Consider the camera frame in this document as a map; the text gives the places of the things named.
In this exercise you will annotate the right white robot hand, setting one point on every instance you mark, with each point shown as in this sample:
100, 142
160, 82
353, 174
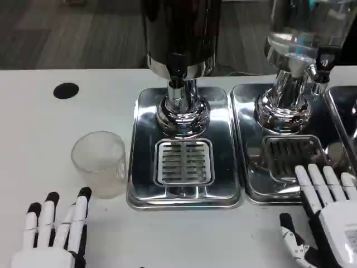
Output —
334, 217

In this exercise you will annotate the steel drip grid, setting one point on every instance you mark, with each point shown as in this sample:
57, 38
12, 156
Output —
184, 162
287, 153

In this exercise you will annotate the black tap of clear dispenser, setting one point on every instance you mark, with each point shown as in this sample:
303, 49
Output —
323, 67

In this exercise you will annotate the clear ribbed glass cup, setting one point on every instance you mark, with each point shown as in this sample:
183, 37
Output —
97, 173

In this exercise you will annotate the black round counter grommet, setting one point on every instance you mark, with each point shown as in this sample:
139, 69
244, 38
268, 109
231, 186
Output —
66, 90

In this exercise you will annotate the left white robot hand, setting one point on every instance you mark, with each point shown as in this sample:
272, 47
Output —
47, 217

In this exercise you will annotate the black tap of dark dispenser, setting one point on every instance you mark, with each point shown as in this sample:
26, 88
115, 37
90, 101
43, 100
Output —
176, 69

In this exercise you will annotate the clear drink dispenser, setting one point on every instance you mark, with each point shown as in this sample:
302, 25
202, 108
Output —
293, 92

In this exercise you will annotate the steel drip tray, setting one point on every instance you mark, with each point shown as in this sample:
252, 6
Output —
251, 111
344, 111
223, 134

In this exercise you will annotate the dark drink dispenser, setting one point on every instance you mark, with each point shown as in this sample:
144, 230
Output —
181, 28

